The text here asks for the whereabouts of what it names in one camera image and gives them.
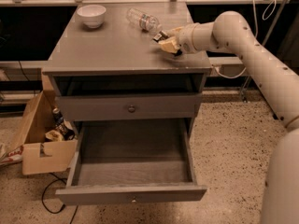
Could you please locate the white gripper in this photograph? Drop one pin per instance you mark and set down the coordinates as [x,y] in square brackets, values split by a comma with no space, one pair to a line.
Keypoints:
[186,38]

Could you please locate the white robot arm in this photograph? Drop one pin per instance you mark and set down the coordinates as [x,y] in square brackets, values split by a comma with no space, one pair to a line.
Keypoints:
[230,33]

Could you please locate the grey wooden drawer cabinet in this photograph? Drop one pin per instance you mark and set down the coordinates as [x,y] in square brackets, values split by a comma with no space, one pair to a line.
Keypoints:
[120,59]

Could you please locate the closed grey upper drawer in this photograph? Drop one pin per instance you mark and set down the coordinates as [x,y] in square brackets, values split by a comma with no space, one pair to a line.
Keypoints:
[88,108]

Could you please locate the open grey middle drawer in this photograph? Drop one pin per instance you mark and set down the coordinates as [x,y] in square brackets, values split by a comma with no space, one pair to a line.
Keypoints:
[132,161]

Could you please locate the clear plastic water bottle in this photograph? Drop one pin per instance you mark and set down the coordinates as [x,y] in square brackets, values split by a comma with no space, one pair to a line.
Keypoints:
[144,21]

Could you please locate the white ceramic bowl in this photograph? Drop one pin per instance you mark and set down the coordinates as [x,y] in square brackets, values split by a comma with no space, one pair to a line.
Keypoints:
[92,16]

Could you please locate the diagonal metal support rod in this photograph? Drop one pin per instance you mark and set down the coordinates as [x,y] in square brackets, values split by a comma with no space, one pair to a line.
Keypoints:
[244,88]

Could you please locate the dark grey rolling cabinet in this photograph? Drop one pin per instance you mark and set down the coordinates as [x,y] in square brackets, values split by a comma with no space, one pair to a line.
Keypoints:
[288,51]

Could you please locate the dark drink can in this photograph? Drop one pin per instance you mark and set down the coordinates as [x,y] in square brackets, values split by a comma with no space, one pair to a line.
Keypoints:
[58,117]

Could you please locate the crumpled snack bag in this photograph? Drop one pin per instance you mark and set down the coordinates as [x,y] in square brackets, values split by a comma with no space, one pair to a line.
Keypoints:
[54,136]

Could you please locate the brown cardboard box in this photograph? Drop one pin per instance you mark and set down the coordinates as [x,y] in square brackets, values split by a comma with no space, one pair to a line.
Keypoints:
[40,156]

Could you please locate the red white bag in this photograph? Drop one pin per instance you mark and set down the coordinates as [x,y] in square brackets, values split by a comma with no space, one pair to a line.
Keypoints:
[12,157]

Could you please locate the grey metal rail beam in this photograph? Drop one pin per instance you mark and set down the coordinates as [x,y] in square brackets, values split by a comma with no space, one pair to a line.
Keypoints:
[23,71]

